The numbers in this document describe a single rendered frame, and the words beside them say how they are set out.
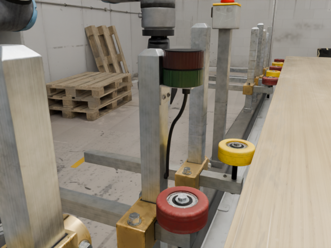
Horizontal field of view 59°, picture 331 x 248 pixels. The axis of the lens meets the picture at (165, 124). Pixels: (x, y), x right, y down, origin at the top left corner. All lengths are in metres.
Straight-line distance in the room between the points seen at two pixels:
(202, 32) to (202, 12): 7.59
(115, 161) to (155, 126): 0.36
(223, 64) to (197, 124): 0.28
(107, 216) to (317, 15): 7.92
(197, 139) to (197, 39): 0.23
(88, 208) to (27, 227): 0.28
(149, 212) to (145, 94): 0.19
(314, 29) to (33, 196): 8.09
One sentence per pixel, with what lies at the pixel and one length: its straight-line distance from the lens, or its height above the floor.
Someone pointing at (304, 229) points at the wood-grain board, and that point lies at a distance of 0.45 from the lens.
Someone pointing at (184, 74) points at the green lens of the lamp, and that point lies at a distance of 0.40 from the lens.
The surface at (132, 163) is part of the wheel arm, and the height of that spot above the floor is 0.82.
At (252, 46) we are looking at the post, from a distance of 1.65.
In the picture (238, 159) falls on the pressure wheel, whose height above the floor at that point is 0.89.
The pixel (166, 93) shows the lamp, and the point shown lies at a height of 1.06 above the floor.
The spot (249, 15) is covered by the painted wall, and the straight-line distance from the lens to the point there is 8.12.
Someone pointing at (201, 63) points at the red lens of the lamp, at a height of 1.11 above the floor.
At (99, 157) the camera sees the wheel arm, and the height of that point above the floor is 0.82.
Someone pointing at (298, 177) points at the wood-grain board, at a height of 0.90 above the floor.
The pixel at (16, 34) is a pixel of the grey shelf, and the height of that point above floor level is 1.09.
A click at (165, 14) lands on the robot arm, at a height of 1.18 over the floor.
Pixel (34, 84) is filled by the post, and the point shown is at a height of 1.11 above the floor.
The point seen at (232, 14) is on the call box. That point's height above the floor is 1.19.
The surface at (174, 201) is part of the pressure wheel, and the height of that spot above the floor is 0.90.
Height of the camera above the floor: 1.15
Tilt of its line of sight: 18 degrees down
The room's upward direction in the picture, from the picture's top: straight up
